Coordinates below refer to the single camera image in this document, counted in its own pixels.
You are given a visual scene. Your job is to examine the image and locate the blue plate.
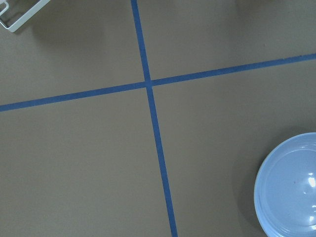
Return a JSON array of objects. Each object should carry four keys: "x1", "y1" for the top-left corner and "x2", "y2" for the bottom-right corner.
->
[{"x1": 254, "y1": 132, "x2": 316, "y2": 237}]

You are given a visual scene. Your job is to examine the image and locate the white wire basket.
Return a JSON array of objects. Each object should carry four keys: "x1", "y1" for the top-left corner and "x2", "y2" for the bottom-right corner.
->
[{"x1": 0, "y1": 0, "x2": 50, "y2": 33}]

